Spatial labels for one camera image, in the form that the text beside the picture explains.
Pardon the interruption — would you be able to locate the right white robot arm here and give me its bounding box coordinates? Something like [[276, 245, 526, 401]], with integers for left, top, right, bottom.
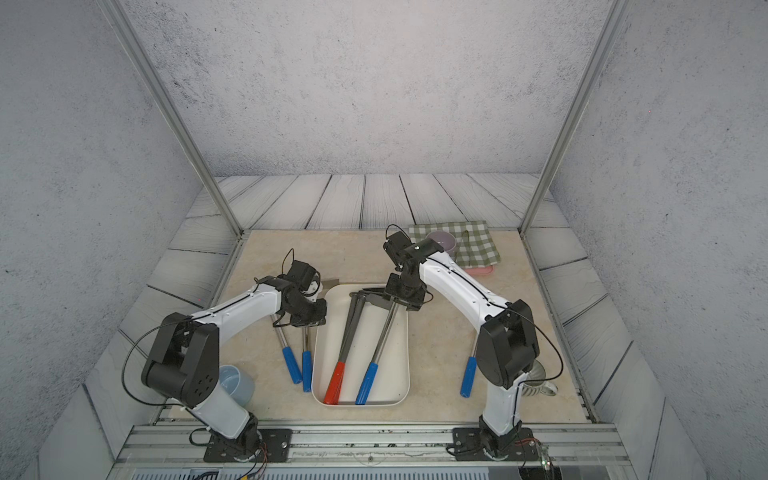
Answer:
[[383, 231, 540, 447]]

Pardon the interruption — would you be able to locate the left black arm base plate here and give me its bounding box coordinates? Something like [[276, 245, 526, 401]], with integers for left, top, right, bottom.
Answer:
[[203, 428, 293, 463]]

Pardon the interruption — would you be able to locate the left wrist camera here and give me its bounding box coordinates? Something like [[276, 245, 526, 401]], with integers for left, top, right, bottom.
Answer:
[[285, 260, 321, 296]]

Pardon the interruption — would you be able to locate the grey ribbed ceramic cup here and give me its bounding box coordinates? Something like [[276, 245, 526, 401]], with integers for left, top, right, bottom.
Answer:
[[521, 360, 558, 397]]

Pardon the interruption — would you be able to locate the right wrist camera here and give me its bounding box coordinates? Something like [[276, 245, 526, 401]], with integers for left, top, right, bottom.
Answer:
[[383, 231, 412, 271]]

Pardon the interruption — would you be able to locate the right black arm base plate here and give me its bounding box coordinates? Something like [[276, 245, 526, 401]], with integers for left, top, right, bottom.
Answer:
[[446, 427, 540, 462]]

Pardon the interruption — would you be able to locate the aluminium frame post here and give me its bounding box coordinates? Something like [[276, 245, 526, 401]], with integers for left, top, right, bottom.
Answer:
[[518, 0, 631, 237], [97, 0, 244, 240]]

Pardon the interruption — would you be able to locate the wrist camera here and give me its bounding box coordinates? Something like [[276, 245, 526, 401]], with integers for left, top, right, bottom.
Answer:
[[383, 231, 412, 271], [285, 260, 321, 296]]

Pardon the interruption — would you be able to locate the left aluminium frame post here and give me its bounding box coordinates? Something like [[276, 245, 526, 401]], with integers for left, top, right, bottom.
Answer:
[[97, 0, 244, 240]]

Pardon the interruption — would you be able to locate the light blue plastic cup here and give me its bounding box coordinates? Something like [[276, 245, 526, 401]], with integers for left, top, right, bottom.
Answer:
[[219, 365, 255, 407]]

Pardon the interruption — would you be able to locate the right aluminium frame post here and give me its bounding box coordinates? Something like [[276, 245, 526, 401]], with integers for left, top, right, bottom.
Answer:
[[518, 0, 631, 237]]

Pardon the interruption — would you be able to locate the small lilac bowl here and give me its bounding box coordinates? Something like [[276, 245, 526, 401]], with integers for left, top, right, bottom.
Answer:
[[427, 230, 458, 257]]

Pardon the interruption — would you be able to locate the aluminium front rail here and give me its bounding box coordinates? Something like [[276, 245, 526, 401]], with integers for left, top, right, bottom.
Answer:
[[109, 421, 636, 479]]

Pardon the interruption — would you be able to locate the pink tray under cloth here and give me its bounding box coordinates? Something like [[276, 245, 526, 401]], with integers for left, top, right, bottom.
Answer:
[[465, 265, 494, 277]]

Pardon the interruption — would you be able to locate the green checkered cloth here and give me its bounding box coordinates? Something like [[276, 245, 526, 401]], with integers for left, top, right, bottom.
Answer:
[[407, 221, 501, 269]]

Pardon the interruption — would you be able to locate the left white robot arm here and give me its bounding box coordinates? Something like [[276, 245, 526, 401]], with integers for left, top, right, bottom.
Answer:
[[141, 273, 327, 450]]

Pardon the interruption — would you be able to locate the white rectangular storage tray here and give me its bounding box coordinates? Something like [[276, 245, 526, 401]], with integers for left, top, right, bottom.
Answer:
[[311, 284, 410, 408]]

